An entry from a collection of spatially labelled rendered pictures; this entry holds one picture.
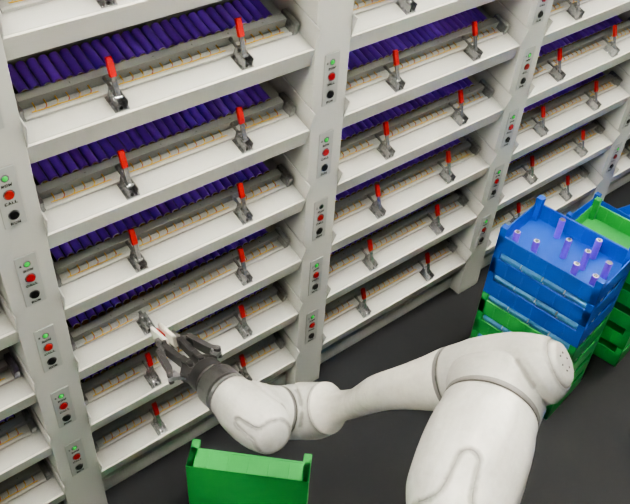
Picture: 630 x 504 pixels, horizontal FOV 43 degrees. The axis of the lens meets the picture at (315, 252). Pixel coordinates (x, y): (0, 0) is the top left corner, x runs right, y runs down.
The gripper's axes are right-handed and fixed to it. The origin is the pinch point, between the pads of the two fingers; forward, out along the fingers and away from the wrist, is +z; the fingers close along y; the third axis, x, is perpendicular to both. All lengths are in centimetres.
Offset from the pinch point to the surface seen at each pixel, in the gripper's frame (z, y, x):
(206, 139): 3.9, 20.6, 38.0
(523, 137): 9, 131, -2
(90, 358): 8.0, -14.2, -2.4
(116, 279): 3.3, -5.7, 16.3
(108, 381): 17.5, -9.3, -18.0
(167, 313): 9.3, 5.8, -1.7
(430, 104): 9, 91, 22
